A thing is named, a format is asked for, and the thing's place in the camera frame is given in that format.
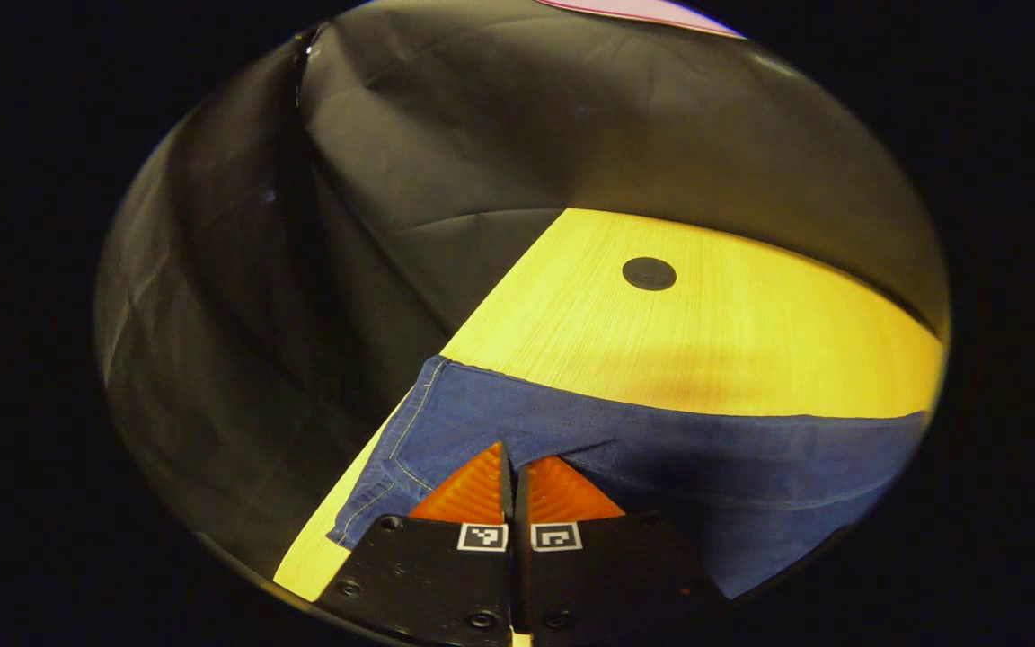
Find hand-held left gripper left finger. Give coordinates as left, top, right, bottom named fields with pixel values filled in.
left=315, top=440, right=516, bottom=647

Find blue jeans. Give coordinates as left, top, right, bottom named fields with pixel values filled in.
left=327, top=355, right=932, bottom=601

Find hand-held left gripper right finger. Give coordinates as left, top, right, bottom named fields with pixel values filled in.
left=516, top=456, right=727, bottom=647

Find black backdrop cloth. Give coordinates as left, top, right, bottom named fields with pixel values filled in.
left=95, top=0, right=950, bottom=576

